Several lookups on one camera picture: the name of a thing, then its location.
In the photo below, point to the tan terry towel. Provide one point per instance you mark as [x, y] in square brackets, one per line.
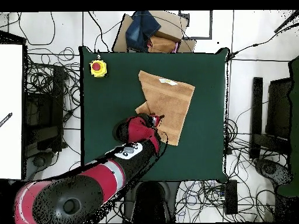
[170, 100]

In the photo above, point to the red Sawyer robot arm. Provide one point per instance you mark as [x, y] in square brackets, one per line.
[137, 128]

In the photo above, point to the black flat bar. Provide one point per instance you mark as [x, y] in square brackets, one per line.
[256, 116]

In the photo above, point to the dark green table cloth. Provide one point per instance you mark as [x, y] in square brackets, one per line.
[198, 151]

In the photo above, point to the folded tan towel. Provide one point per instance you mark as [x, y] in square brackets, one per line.
[161, 44]

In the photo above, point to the yellow emergency stop button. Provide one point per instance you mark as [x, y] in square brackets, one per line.
[98, 68]

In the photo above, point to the blue denim jeans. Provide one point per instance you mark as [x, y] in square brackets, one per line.
[140, 28]

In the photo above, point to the brown cardboard box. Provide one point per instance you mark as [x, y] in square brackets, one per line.
[170, 25]

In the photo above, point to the black power strip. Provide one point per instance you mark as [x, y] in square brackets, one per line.
[231, 196]

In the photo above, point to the black equipment case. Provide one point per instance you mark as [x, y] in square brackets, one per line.
[44, 105]

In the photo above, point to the black box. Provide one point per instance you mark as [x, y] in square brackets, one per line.
[279, 105]

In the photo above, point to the green cloth on side table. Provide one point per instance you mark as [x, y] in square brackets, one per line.
[294, 116]

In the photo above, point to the white desk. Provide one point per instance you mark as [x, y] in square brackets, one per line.
[10, 93]

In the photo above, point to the black rod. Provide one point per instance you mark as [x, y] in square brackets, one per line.
[286, 22]

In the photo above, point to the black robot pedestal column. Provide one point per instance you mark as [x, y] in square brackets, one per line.
[151, 200]

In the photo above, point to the black square metal frame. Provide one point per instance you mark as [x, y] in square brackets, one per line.
[198, 37]

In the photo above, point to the black pedestal foot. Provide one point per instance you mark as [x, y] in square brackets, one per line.
[39, 161]
[271, 169]

